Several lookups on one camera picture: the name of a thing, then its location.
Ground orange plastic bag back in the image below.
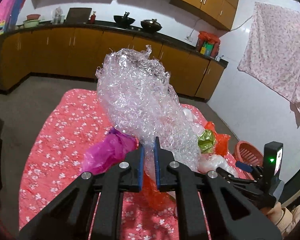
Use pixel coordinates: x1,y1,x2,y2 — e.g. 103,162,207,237
204,121,231,157

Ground white plastic bag long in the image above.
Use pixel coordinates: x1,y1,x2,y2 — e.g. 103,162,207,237
182,107,240,178

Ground magenta plastic bag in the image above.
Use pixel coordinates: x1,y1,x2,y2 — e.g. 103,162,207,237
81,127,138,175

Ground large bubble wrap sheet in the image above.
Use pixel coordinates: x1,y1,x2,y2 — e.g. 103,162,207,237
96,46,204,179

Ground olive paw print bag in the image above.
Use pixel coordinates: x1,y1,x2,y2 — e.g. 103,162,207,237
198,129,216,154

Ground person right hand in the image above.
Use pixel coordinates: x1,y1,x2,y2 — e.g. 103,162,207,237
260,202,300,238

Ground red plastic basket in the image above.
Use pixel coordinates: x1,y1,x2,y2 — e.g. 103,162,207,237
234,141,263,166

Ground red floral tablecloth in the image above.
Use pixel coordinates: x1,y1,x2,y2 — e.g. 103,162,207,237
18,88,248,240

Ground white cup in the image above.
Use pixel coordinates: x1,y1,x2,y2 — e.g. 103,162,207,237
215,55,223,62

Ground lower wooden cabinets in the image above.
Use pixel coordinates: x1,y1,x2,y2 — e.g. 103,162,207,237
0,24,226,100

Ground pink floral hanging cloth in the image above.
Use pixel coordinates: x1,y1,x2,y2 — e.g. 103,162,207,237
238,2,300,113

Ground red bag on counter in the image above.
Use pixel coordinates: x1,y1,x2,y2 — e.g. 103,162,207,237
196,31,221,59

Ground black wok with lid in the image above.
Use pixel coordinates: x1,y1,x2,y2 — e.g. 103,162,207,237
140,19,162,33

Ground black wok left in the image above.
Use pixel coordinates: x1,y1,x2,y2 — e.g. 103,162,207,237
113,12,135,28

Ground red bottle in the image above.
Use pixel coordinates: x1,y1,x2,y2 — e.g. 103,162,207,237
89,11,96,24

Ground dark cutting board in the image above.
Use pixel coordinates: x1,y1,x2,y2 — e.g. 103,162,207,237
65,8,92,24

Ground glass jar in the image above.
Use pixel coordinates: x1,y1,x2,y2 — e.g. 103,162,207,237
52,7,64,24

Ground stacked basins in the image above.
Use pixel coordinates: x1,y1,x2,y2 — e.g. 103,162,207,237
23,14,40,28

